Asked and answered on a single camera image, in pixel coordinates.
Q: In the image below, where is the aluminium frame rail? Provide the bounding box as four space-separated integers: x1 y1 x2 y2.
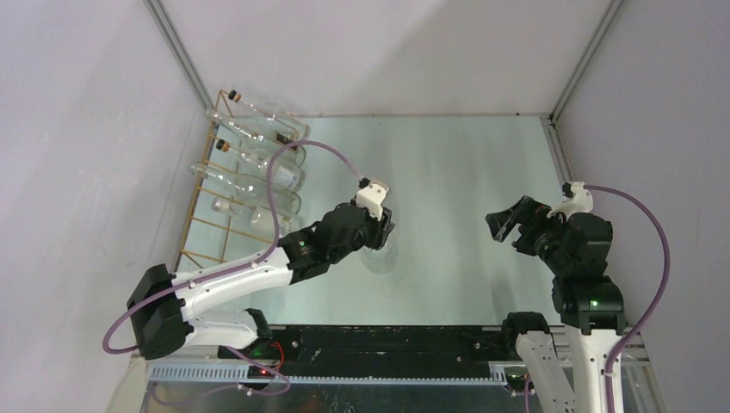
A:
132 324 652 389

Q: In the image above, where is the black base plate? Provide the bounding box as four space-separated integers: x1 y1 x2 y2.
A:
239 324 519 379

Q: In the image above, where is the clear bottle white label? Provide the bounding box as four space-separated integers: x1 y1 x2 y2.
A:
215 139 306 193

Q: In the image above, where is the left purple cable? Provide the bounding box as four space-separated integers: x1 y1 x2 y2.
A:
101 140 366 357

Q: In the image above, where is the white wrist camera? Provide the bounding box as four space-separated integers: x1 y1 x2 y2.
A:
354 177 390 221
547 181 594 219

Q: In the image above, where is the electronics board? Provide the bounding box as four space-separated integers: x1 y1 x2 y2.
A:
507 373 531 387
247 366 276 379

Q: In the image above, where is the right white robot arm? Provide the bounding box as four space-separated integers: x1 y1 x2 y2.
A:
486 196 627 412

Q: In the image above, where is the gold wire wine rack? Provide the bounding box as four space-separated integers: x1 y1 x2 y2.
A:
176 89 306 270

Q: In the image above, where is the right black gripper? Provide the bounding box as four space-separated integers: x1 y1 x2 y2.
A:
485 193 572 273

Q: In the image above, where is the clear bottle frosted cap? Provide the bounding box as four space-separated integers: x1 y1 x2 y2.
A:
211 197 303 239

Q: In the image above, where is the clear bottle black cork top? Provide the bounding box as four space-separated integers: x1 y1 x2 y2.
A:
227 89 311 143

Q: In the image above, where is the left electronics board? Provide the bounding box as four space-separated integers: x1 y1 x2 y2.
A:
247 366 276 379

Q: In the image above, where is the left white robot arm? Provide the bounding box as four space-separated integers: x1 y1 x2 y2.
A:
127 203 394 360

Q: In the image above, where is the right electronics board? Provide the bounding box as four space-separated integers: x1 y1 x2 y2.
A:
507 373 531 387

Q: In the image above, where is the clear bottle black label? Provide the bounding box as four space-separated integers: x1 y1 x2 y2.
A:
206 109 294 155

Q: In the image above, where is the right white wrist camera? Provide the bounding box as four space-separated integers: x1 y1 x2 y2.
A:
547 181 594 219

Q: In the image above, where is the long clear glass bottle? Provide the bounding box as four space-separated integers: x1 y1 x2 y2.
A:
189 163 301 214

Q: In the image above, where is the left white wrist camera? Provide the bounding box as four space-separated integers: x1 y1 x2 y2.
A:
354 177 390 221

